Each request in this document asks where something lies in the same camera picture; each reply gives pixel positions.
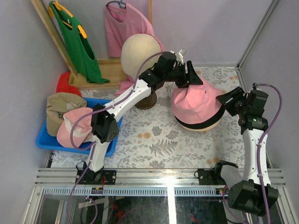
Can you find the blue-grey hanger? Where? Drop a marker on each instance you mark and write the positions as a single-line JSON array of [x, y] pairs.
[[120, 3]]

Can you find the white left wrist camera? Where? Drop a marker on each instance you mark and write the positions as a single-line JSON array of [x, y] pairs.
[[179, 55]]

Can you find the yellow hanger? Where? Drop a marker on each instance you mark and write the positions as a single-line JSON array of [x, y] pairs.
[[79, 28]]

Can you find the red cloth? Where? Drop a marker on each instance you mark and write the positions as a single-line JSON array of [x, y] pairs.
[[63, 85]]

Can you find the wooden clothes rack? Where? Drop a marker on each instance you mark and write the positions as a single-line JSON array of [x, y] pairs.
[[110, 67]]

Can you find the pink bucket hat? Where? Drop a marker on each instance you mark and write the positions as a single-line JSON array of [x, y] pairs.
[[195, 98]]

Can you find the blue plastic bin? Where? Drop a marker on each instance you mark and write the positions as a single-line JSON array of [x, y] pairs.
[[45, 141]]

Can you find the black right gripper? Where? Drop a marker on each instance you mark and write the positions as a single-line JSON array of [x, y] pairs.
[[223, 98]]

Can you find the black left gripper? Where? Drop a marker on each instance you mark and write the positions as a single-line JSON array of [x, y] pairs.
[[185, 74]]

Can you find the aluminium corner post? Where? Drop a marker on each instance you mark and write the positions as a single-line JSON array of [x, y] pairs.
[[268, 14]]

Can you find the black bucket hat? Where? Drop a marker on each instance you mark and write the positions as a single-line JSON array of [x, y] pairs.
[[200, 117]]

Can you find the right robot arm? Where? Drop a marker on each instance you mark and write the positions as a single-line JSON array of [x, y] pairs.
[[250, 191]]

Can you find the pink t-shirt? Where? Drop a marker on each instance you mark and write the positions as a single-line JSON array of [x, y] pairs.
[[120, 24]]

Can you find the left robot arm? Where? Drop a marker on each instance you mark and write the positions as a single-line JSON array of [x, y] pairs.
[[104, 118]]

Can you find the green tank top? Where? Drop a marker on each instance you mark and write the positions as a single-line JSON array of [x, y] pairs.
[[78, 47]]

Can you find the pink baseball cap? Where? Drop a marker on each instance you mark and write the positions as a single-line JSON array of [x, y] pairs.
[[82, 132]]

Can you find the beige cap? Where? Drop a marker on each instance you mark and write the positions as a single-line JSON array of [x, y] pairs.
[[57, 105]]

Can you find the dark round mannequin stand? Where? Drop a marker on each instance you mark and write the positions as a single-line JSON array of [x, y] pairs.
[[147, 103]]

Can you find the beige mannequin head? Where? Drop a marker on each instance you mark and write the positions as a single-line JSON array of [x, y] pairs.
[[135, 50]]

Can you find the floral table mat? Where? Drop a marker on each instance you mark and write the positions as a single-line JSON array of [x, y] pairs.
[[154, 139]]

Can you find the beige straw hat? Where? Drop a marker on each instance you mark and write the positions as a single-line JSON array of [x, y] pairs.
[[205, 126]]

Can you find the aluminium mounting rail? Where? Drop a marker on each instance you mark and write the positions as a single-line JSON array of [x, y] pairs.
[[128, 182]]

